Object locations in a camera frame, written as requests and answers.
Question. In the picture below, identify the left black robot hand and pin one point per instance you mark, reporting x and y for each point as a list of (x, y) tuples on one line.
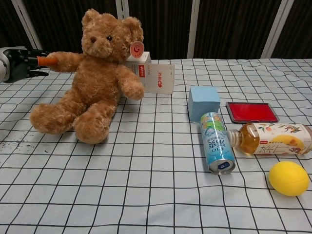
[(18, 63)]

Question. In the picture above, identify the brown plush teddy bear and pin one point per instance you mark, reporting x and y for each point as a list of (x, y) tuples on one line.
[(97, 80)]

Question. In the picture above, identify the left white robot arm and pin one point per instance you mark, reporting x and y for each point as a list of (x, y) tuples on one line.
[(3, 63)]

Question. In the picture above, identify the yellow lemon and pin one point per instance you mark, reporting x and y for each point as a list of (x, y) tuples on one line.
[(288, 178)]

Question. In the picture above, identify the round red hang tag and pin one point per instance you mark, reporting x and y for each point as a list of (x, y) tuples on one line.
[(136, 49)]

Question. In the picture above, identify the white red printed carton box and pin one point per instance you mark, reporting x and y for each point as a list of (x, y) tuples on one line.
[(159, 78)]

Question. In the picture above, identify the white black grid tablecloth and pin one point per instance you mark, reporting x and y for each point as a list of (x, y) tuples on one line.
[(156, 170)]

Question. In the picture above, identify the light blue cube block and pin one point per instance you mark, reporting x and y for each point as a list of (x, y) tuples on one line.
[(203, 103)]

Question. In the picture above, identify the blue green drink can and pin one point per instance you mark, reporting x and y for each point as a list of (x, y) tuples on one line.
[(217, 143)]

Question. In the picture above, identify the red ink stamp pad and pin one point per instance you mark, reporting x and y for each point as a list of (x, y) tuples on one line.
[(252, 111)]

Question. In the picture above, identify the peach tea plastic bottle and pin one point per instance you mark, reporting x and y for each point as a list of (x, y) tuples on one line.
[(275, 142)]

